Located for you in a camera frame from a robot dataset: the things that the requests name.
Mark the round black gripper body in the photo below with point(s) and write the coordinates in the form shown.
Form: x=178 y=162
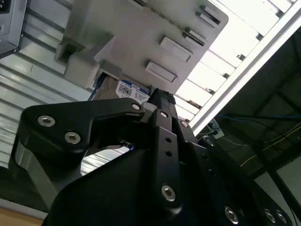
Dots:
x=113 y=193

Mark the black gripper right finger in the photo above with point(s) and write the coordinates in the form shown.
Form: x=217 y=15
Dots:
x=211 y=164

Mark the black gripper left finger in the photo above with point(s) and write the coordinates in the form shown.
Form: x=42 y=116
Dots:
x=58 y=131

